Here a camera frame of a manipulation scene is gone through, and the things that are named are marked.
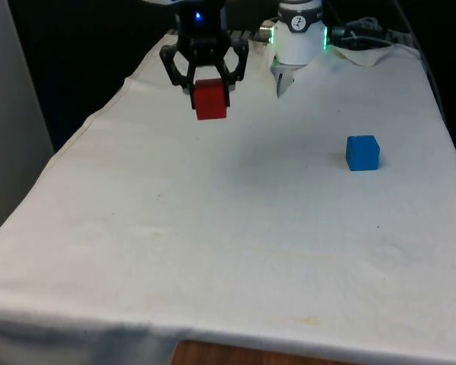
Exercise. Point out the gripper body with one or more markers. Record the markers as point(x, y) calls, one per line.
point(201, 32)

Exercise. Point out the red cube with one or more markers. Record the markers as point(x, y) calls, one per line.
point(211, 100)

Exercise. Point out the pale grey cabinet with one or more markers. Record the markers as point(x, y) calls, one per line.
point(11, 133)

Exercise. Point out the blue cube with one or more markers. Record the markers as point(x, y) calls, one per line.
point(361, 154)

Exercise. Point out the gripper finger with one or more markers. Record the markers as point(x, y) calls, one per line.
point(176, 74)
point(237, 70)

